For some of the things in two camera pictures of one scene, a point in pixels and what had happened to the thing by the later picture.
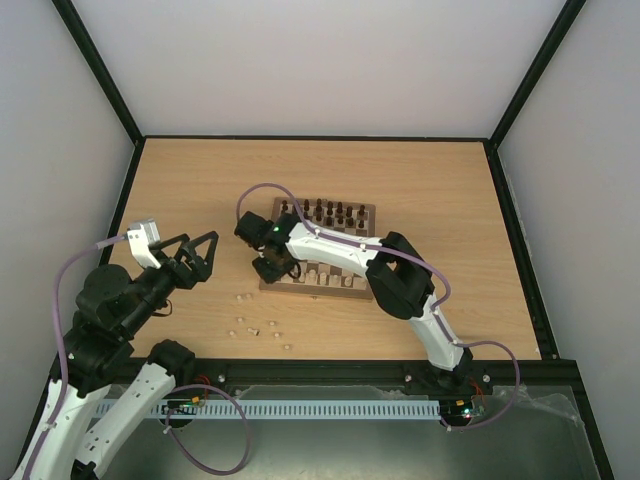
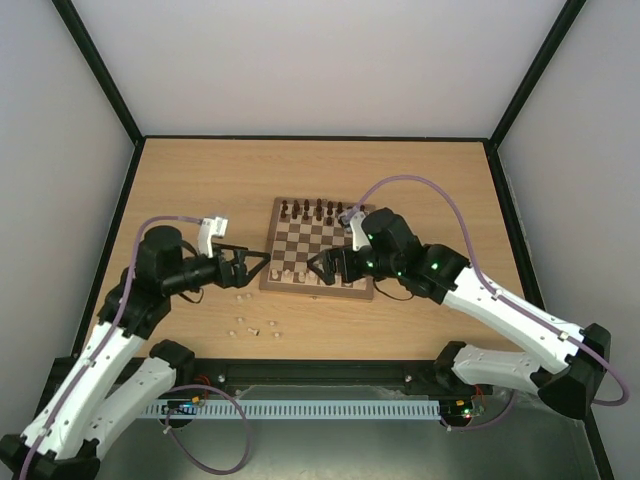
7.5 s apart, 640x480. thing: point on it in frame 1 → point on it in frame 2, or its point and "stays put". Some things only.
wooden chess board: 349,218 stays put
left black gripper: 188,277 → 240,278
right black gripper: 270,265 → 343,265
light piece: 312,277 stays put
